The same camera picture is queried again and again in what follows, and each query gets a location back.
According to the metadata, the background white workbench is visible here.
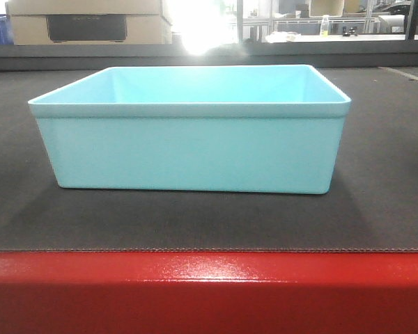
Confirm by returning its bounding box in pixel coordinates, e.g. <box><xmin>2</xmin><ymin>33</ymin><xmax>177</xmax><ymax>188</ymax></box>
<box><xmin>265</xmin><ymin>31</ymin><xmax>405</xmax><ymax>43</ymax></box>

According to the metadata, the red conveyor frame edge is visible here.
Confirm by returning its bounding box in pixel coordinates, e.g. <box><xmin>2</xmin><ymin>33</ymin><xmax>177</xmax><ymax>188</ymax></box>
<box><xmin>0</xmin><ymin>251</ymin><xmax>418</xmax><ymax>333</ymax></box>

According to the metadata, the black conveyor belt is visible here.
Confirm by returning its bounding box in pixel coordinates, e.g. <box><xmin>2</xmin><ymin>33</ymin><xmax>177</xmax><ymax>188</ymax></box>
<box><xmin>0</xmin><ymin>59</ymin><xmax>418</xmax><ymax>251</ymax></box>

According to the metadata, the cardboard box stack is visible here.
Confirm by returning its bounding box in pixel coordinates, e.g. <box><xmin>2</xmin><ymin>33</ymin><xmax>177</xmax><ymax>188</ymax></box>
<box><xmin>6</xmin><ymin>0</ymin><xmax>172</xmax><ymax>45</ymax></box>

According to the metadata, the light blue plastic bin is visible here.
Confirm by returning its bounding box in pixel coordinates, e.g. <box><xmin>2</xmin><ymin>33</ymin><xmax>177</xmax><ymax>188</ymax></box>
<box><xmin>28</xmin><ymin>65</ymin><xmax>351</xmax><ymax>194</ymax></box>

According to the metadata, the yellow liquid bottle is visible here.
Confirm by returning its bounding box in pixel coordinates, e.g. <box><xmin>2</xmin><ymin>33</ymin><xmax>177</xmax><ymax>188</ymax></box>
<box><xmin>319</xmin><ymin>14</ymin><xmax>330</xmax><ymax>37</ymax></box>

